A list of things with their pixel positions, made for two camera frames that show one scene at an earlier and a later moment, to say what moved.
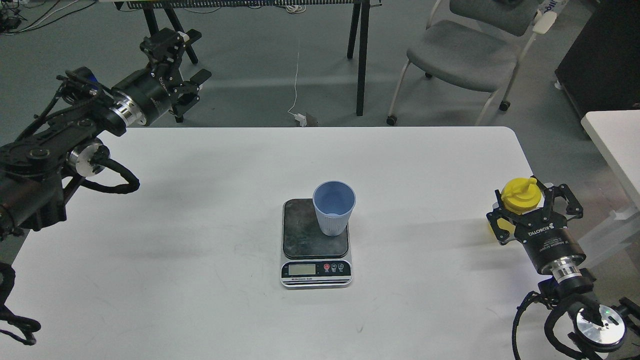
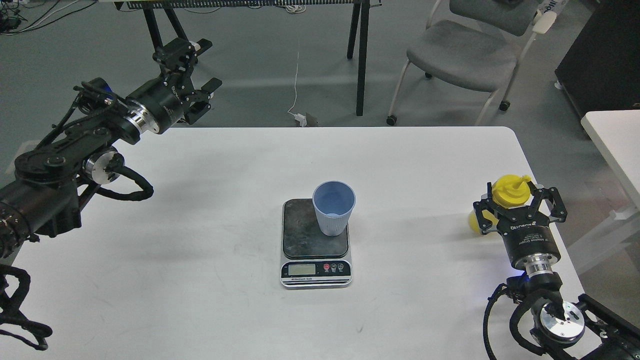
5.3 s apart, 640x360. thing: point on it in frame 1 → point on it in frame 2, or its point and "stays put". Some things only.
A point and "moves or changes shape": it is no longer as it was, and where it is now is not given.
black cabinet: [600, 71] stays put
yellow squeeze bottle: [519, 195] moves or changes shape
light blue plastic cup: [334, 200] stays put
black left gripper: [144, 98] → [156, 105]
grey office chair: [480, 44] stays put
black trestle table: [357, 20] stays put
